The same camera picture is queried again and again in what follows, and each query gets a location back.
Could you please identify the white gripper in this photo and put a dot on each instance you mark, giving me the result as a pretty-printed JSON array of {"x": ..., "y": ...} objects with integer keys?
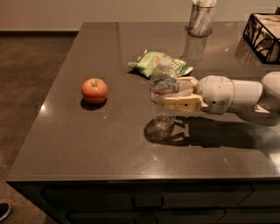
[{"x": 216, "y": 93}]

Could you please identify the clear plastic water bottle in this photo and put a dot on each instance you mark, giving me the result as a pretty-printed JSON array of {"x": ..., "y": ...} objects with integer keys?
[{"x": 164, "y": 81}]

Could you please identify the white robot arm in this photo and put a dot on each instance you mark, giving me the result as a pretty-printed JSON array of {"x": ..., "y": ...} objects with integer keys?
[{"x": 252, "y": 101}]

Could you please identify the green chip bag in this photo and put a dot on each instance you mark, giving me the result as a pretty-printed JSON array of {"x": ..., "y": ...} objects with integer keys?
[{"x": 146, "y": 63}]

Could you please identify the red apple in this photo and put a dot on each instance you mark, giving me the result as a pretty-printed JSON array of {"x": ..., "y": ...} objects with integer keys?
[{"x": 94, "y": 91}]

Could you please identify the dark lower drawer front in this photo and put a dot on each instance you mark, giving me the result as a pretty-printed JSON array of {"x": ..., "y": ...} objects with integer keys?
[{"x": 148, "y": 217}]

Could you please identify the dark right drawer front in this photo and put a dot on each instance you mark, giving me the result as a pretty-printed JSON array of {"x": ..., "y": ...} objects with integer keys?
[{"x": 263, "y": 195}]

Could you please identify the dark cabinet drawer front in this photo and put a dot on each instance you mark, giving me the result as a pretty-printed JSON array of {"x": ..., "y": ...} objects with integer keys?
[{"x": 120, "y": 198}]

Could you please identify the dark shoe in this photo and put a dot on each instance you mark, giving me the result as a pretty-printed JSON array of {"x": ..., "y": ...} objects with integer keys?
[{"x": 5, "y": 210}]

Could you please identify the black wire basket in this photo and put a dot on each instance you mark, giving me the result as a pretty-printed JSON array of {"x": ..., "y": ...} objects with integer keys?
[{"x": 262, "y": 33}]

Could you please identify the black drawer handle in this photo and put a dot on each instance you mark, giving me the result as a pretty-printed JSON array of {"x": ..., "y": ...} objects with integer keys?
[{"x": 147, "y": 201}]

